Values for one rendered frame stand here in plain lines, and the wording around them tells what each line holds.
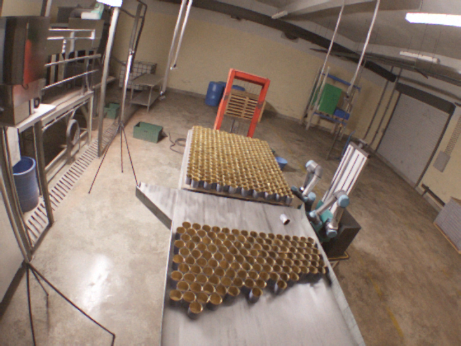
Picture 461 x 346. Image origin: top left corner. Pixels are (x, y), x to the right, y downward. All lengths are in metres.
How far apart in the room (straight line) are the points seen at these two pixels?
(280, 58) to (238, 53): 1.86
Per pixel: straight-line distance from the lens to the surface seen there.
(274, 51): 11.27
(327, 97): 11.04
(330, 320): 1.72
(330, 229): 2.77
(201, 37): 10.88
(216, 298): 1.43
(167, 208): 1.95
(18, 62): 2.04
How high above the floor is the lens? 2.30
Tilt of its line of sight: 27 degrees down
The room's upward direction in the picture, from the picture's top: 17 degrees clockwise
